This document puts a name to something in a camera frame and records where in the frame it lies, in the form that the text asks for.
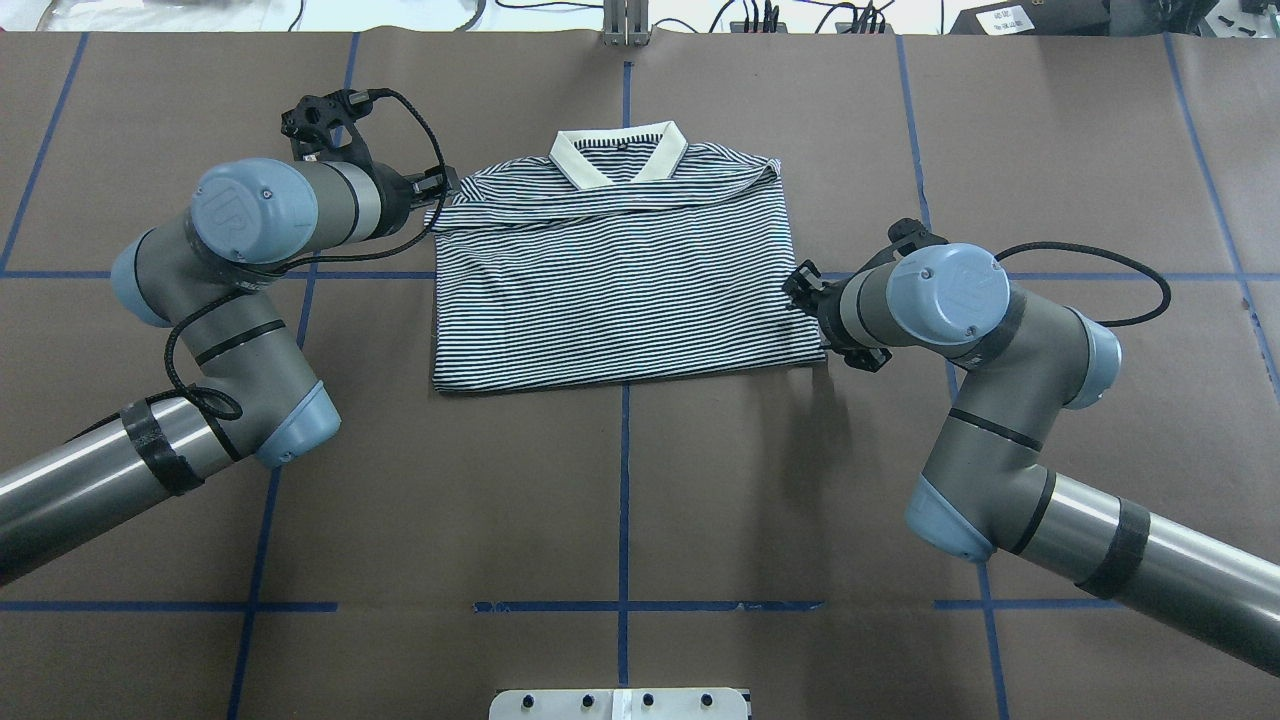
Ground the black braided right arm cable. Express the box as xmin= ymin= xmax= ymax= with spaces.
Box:
xmin=989 ymin=241 xmax=1172 ymax=329

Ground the black box with white label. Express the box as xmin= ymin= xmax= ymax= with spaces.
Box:
xmin=947 ymin=1 xmax=1111 ymax=37

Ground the aluminium extrusion frame post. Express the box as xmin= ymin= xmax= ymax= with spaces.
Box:
xmin=600 ymin=0 xmax=652 ymax=47

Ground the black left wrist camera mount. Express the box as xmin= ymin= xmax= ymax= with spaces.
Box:
xmin=280 ymin=88 xmax=372 ymax=169

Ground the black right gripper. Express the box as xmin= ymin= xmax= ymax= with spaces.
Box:
xmin=783 ymin=260 xmax=851 ymax=346

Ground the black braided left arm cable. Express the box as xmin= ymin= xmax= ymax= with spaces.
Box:
xmin=163 ymin=88 xmax=449 ymax=462

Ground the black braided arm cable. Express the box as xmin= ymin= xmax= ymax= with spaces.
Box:
xmin=163 ymin=88 xmax=449 ymax=462
xmin=989 ymin=241 xmax=1172 ymax=329

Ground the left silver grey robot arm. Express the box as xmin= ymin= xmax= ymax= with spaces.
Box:
xmin=1 ymin=158 xmax=458 ymax=583

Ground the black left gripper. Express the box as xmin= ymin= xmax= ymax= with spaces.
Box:
xmin=399 ymin=167 xmax=461 ymax=215

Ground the navy white striped polo shirt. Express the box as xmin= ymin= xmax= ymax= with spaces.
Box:
xmin=431 ymin=120 xmax=824 ymax=395

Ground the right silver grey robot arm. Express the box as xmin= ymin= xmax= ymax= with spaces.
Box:
xmin=783 ymin=240 xmax=1279 ymax=675

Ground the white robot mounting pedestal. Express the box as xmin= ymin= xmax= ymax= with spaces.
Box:
xmin=488 ymin=687 xmax=753 ymax=719

